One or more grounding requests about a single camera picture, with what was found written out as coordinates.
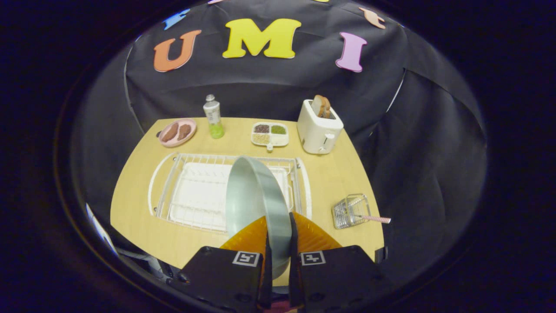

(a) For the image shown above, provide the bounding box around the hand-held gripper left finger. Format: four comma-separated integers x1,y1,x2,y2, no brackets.
167,215,273,313

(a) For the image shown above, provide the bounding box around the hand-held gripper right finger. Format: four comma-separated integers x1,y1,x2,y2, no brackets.
288,212,391,313

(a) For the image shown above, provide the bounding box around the light green plate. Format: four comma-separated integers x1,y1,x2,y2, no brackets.
225,156,292,279

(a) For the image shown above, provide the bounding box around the small wire basket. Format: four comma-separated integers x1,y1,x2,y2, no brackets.
332,194,371,230

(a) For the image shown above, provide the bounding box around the pink handled white spoon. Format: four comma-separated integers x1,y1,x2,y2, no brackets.
353,214,391,224

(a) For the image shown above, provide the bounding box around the white wire dish rack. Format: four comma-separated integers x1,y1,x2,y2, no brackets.
148,152,312,233

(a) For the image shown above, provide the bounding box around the white divided dish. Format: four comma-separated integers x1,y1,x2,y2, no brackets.
251,122,290,152

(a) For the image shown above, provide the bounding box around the pink oval dish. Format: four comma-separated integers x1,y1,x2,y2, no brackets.
158,119,197,148

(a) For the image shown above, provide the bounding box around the white drain tray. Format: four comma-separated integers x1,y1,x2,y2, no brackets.
169,162,289,231

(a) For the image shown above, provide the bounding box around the white toaster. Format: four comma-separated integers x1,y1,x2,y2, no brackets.
297,100,344,155

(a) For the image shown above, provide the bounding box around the clear bottle green liquid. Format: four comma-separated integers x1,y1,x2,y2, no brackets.
203,94,225,139

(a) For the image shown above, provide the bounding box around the black backdrop cloth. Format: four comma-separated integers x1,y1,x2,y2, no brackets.
72,0,487,283

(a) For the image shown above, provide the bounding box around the brown bread slice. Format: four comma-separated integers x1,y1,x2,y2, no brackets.
311,95,332,119

